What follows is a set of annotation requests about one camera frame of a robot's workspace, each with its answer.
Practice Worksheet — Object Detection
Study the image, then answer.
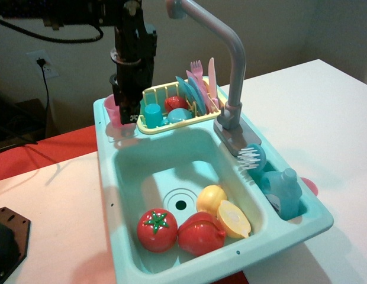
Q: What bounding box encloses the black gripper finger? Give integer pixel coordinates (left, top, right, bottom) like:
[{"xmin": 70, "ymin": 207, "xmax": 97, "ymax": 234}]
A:
[{"xmin": 120, "ymin": 102, "xmax": 140, "ymax": 124}]

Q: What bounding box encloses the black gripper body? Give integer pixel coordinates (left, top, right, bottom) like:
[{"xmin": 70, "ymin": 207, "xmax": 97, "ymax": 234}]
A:
[{"xmin": 111, "ymin": 1, "xmax": 157, "ymax": 108}]

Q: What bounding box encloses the pink toy cup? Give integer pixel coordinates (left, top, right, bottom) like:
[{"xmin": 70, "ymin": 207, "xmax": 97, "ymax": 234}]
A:
[{"xmin": 104, "ymin": 94, "xmax": 122, "ymax": 128}]

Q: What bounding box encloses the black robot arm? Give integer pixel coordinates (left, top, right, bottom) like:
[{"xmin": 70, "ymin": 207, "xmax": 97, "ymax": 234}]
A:
[{"xmin": 0, "ymin": 0, "xmax": 157, "ymax": 124}]

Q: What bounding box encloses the teal toy cup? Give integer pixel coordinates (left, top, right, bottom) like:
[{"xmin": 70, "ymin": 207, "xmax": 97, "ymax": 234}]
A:
[{"xmin": 144, "ymin": 104, "xmax": 163, "ymax": 129}]

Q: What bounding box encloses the teal toy sink unit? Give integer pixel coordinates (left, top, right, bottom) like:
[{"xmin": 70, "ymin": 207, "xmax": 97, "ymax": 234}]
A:
[{"xmin": 94, "ymin": 99, "xmax": 333, "ymax": 283}]

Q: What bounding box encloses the teal toy bowl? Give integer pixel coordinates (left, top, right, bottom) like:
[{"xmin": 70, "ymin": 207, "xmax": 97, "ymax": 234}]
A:
[{"xmin": 166, "ymin": 108, "xmax": 192, "ymax": 123}]

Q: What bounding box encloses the blue toy plate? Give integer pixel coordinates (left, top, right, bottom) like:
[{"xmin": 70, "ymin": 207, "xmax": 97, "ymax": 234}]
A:
[
  {"xmin": 176, "ymin": 76, "xmax": 199, "ymax": 113},
  {"xmin": 188, "ymin": 77, "xmax": 207, "ymax": 115}
]

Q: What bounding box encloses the yellow dish rack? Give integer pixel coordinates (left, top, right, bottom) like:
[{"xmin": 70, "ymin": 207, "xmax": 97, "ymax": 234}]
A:
[{"xmin": 137, "ymin": 77, "xmax": 224, "ymax": 135}]

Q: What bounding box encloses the pink toy fork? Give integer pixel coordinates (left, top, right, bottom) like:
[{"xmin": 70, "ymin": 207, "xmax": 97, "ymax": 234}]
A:
[{"xmin": 191, "ymin": 60, "xmax": 218, "ymax": 112}]

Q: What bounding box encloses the pink toy knife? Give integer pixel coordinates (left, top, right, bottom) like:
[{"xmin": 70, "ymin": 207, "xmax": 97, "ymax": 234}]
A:
[{"xmin": 208, "ymin": 57, "xmax": 217, "ymax": 99}]

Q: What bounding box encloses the grey toy faucet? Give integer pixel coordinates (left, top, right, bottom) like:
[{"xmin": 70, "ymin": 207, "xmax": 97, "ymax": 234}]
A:
[{"xmin": 166, "ymin": 1, "xmax": 261, "ymax": 157}]

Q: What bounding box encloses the yellow lemon half round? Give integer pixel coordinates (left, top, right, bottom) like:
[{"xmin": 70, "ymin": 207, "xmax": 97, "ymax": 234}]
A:
[{"xmin": 196, "ymin": 185, "xmax": 228, "ymax": 216}]

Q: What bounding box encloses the red toy tomato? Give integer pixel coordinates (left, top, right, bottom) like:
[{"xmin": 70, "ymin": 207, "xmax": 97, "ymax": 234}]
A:
[{"xmin": 137, "ymin": 208, "xmax": 178, "ymax": 253}]

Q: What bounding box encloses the red cloth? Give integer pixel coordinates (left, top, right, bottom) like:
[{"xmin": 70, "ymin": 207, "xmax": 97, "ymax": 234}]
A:
[{"xmin": 0, "ymin": 125, "xmax": 97, "ymax": 180}]

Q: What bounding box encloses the teal scrub brush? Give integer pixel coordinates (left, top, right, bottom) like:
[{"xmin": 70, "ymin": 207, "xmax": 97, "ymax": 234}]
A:
[{"xmin": 237, "ymin": 143, "xmax": 267, "ymax": 173}]

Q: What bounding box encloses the red toy apple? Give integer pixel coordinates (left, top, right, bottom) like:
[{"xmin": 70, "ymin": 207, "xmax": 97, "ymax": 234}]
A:
[{"xmin": 178, "ymin": 212, "xmax": 227, "ymax": 256}]

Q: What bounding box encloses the yellow lemon half cut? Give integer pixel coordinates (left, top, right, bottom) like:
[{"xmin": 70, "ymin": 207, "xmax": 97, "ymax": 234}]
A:
[{"xmin": 217, "ymin": 199, "xmax": 252, "ymax": 238}]

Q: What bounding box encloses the teal toy soap bottle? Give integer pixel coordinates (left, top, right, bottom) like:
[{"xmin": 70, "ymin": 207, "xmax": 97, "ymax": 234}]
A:
[{"xmin": 260, "ymin": 168, "xmax": 302, "ymax": 221}]

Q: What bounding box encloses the pink round knob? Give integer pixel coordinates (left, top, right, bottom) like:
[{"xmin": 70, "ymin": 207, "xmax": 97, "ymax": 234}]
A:
[{"xmin": 301, "ymin": 177, "xmax": 318, "ymax": 196}]

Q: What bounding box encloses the white wall outlet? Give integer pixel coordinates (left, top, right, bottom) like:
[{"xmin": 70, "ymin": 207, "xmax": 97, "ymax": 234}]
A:
[{"xmin": 26, "ymin": 50, "xmax": 59, "ymax": 79}]

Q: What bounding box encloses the black power cord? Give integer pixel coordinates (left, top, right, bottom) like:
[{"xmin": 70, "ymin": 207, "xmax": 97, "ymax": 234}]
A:
[{"xmin": 0, "ymin": 57, "xmax": 60, "ymax": 186}]

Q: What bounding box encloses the black coiled cable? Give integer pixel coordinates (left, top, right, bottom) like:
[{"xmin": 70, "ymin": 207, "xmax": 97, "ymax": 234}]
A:
[{"xmin": 0, "ymin": 16, "xmax": 104, "ymax": 44}]

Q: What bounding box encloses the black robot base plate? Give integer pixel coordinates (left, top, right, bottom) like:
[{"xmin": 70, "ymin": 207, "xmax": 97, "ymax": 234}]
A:
[{"xmin": 0, "ymin": 206, "xmax": 31, "ymax": 283}]

